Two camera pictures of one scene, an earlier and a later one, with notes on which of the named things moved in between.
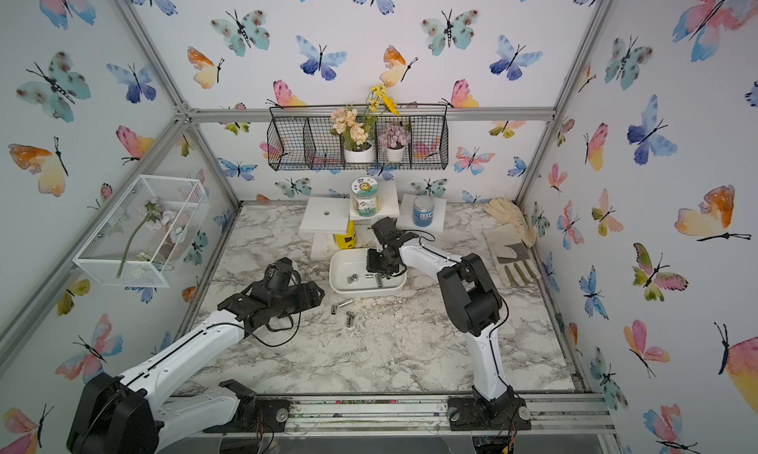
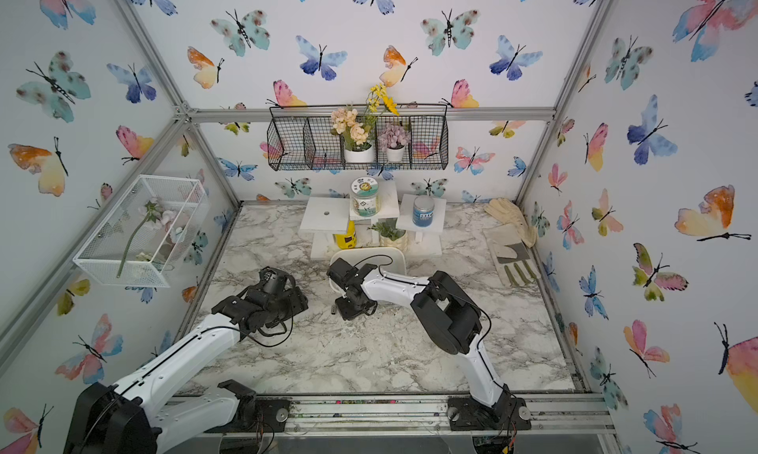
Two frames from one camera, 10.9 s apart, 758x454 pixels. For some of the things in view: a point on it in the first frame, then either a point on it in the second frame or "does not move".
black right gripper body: x=377 y=261 → x=345 y=308
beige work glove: x=508 y=212 does not move
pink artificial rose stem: x=158 y=215 does not move
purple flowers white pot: x=394 y=138 does not move
